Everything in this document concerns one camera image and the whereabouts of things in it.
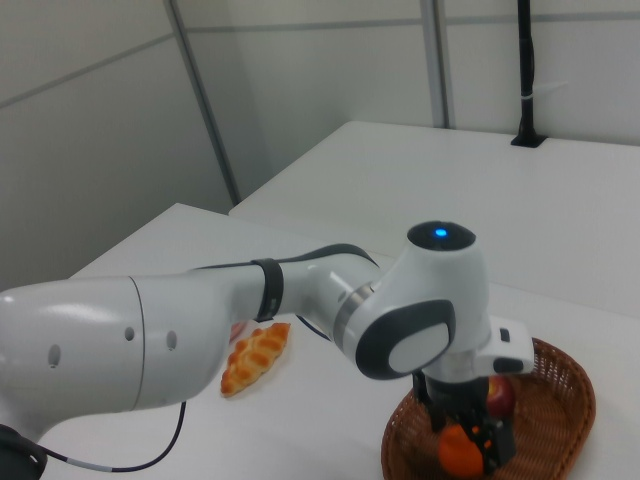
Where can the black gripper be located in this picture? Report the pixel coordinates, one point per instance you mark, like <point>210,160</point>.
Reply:
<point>455,397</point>

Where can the toy orange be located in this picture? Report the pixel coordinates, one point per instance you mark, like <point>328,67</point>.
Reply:
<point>457,452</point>

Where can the red toy apple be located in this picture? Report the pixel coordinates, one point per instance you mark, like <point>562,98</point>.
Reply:
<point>501,397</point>

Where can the braided toy bread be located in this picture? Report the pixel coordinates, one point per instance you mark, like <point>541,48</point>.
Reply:
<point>255,357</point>

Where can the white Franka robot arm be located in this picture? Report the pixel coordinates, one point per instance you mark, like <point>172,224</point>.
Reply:
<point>100,340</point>

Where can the brown woven basket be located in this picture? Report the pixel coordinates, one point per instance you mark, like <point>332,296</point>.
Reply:
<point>555,430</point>

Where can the white side table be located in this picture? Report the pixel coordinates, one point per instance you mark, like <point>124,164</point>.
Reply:
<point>450,175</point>

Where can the black pole with base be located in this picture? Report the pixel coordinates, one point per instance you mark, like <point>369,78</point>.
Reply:
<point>525,60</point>

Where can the grey partition post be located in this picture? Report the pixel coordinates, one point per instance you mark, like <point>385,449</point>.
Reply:
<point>205,100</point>
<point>437,60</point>

